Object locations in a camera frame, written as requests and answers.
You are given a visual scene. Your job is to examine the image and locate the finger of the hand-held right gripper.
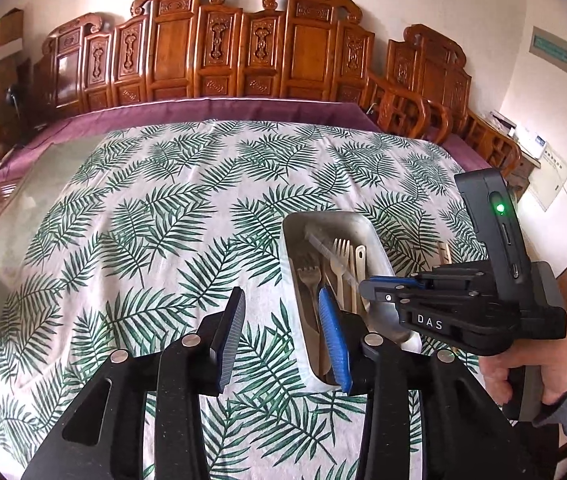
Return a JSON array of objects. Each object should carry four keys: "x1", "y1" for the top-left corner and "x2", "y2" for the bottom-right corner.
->
[
  {"x1": 368, "y1": 266, "x2": 493, "y2": 289},
  {"x1": 358, "y1": 282, "x2": 495, "y2": 311}
]

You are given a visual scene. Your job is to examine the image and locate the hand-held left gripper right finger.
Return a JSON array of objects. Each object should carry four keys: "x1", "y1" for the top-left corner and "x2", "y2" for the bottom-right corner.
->
[{"x1": 317, "y1": 286, "x2": 547, "y2": 480}]

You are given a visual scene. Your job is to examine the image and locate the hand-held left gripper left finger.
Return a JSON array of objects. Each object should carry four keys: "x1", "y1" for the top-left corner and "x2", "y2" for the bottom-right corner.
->
[{"x1": 20, "y1": 286, "x2": 247, "y2": 480}]

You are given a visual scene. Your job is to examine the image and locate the grey metal tray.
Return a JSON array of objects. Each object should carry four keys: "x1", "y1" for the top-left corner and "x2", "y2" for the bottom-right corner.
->
[{"x1": 277, "y1": 210, "x2": 423, "y2": 394}]

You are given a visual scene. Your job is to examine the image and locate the person's right hand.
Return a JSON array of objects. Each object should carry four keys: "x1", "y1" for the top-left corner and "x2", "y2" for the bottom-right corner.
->
[{"x1": 478, "y1": 329, "x2": 567, "y2": 408}]

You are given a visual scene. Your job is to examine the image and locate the beige fork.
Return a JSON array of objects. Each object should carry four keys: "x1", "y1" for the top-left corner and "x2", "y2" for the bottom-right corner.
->
[{"x1": 332, "y1": 238, "x2": 353, "y2": 307}]

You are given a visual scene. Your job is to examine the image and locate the beige cutlery in tray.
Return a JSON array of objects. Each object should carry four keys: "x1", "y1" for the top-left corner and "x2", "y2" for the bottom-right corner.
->
[{"x1": 296, "y1": 252, "x2": 337, "y2": 379}]

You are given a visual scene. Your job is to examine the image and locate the leaf-print tablecloth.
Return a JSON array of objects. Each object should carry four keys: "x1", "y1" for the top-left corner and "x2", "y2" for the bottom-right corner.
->
[{"x1": 0, "y1": 119, "x2": 495, "y2": 480}]

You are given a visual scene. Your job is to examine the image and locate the short purple seat cushion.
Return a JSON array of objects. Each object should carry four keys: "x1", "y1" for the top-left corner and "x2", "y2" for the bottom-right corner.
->
[{"x1": 425, "y1": 129, "x2": 493, "y2": 172}]

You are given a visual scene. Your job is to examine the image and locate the person's dark clothing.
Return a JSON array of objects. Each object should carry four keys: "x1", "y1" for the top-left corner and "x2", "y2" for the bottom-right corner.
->
[{"x1": 508, "y1": 410, "x2": 564, "y2": 480}]

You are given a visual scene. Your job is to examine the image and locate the wooden side table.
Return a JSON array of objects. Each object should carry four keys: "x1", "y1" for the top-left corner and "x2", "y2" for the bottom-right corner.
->
[{"x1": 462, "y1": 109, "x2": 540, "y2": 182}]

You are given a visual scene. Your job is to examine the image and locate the white box on side table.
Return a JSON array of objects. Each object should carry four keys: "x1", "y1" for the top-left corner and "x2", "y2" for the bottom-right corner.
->
[{"x1": 488, "y1": 109, "x2": 547, "y2": 157}]

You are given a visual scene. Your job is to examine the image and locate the narrow carved wooden bench back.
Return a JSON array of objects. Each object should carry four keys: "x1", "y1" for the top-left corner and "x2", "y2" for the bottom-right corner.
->
[
  {"x1": 385, "y1": 23, "x2": 473, "y2": 134},
  {"x1": 32, "y1": 12, "x2": 115, "y2": 122}
]

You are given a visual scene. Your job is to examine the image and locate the wide carved wooden bench back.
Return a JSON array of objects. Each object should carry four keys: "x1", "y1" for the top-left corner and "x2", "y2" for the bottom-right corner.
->
[
  {"x1": 242, "y1": 0, "x2": 377, "y2": 104},
  {"x1": 112, "y1": 0, "x2": 247, "y2": 107}
]

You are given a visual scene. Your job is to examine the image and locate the dark cabinet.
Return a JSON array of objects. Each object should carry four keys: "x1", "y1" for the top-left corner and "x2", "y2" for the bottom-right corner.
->
[{"x1": 0, "y1": 56, "x2": 35, "y2": 137}]

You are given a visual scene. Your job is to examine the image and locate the cardboard box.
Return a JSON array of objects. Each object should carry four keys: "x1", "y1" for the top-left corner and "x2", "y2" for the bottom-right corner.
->
[{"x1": 0, "y1": 7, "x2": 25, "y2": 59}]

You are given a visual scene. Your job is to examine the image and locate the green and white wall panel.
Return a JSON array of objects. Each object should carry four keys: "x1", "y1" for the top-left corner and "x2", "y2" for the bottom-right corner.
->
[{"x1": 529, "y1": 25, "x2": 567, "y2": 76}]

